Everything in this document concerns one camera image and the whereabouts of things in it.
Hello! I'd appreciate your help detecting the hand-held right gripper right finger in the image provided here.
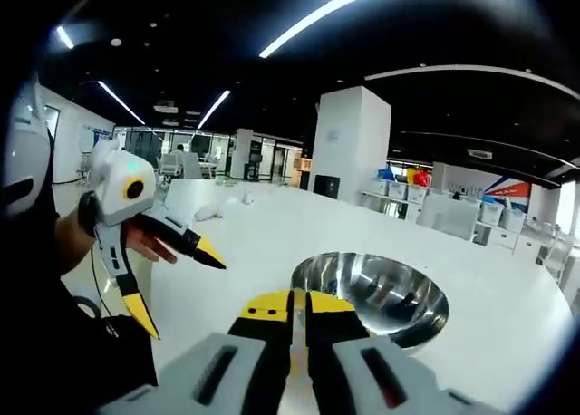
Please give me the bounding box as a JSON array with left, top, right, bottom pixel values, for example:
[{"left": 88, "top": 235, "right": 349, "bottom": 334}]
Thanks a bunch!
[{"left": 305, "top": 290, "right": 499, "bottom": 415}]

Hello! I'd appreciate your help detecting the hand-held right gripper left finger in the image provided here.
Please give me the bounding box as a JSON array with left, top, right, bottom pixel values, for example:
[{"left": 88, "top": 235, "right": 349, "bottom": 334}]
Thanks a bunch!
[{"left": 97, "top": 290, "right": 294, "bottom": 415}]

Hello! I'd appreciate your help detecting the stainless steel bowl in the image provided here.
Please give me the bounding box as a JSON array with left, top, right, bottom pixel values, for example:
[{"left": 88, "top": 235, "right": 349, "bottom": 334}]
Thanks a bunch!
[{"left": 290, "top": 251, "right": 450, "bottom": 349}]

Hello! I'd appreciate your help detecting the person's left hand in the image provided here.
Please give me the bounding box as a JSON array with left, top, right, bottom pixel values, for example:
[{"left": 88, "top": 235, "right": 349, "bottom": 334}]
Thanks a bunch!
[{"left": 121, "top": 227, "right": 180, "bottom": 265}]

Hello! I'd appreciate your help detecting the white table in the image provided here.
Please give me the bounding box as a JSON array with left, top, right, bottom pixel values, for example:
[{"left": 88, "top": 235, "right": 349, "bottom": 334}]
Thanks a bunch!
[{"left": 97, "top": 179, "right": 576, "bottom": 415}]

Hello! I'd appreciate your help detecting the white chest device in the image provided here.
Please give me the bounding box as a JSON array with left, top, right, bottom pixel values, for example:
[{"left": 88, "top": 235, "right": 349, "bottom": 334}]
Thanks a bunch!
[{"left": 0, "top": 83, "right": 52, "bottom": 217}]

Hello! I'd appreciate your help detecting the short ceiling strip light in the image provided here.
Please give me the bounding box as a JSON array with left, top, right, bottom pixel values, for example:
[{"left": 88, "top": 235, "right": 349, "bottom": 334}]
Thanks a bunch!
[{"left": 197, "top": 90, "right": 232, "bottom": 130}]

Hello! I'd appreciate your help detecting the white partition panel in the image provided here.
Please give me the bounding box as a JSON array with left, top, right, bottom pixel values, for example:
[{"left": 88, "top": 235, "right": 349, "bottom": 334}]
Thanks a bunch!
[{"left": 416, "top": 192, "right": 482, "bottom": 243}]

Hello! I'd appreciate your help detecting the row of white storage boxes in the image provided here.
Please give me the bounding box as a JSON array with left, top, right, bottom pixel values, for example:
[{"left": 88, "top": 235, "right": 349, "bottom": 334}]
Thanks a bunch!
[{"left": 362, "top": 165, "right": 547, "bottom": 256}]

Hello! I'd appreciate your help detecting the long ceiling strip light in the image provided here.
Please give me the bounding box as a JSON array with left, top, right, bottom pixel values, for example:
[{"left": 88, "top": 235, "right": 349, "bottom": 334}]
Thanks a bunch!
[{"left": 257, "top": 0, "right": 418, "bottom": 59}]

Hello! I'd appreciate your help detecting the thin black cable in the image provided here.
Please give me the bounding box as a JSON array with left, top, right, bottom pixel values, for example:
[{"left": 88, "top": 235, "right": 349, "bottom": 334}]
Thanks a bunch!
[{"left": 89, "top": 245, "right": 114, "bottom": 319}]

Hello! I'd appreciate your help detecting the black wrist strap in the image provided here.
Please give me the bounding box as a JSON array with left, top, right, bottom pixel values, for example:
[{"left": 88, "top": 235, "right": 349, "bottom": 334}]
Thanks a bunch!
[{"left": 76, "top": 190, "right": 100, "bottom": 239}]

